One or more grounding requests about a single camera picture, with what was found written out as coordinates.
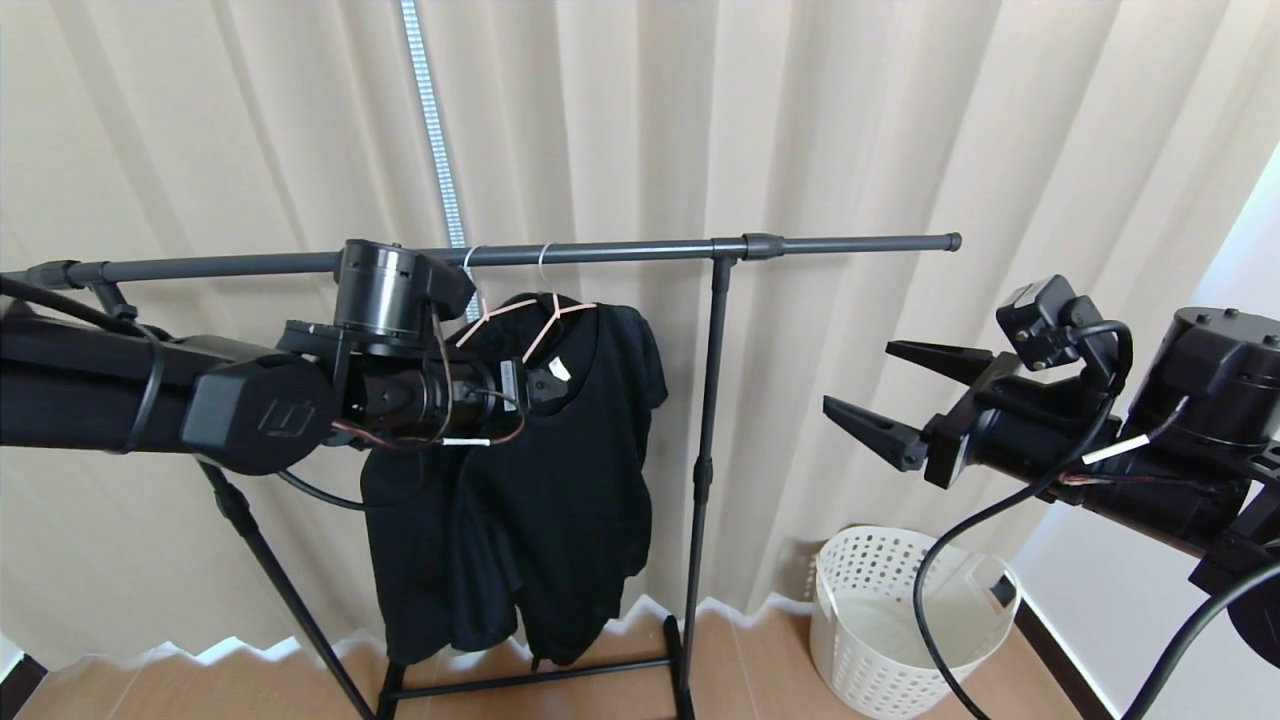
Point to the white laundry basket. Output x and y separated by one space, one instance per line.
870 640

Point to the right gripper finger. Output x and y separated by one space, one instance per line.
940 360
875 432

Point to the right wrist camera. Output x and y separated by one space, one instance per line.
1050 320

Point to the black clothes rack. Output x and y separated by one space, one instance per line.
800 245

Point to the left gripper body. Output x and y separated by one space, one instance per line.
490 390

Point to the pink clothes hanger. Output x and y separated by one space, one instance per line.
490 315
550 325

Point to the black garment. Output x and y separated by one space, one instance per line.
410 560
580 500

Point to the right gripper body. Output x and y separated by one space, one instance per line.
1030 430

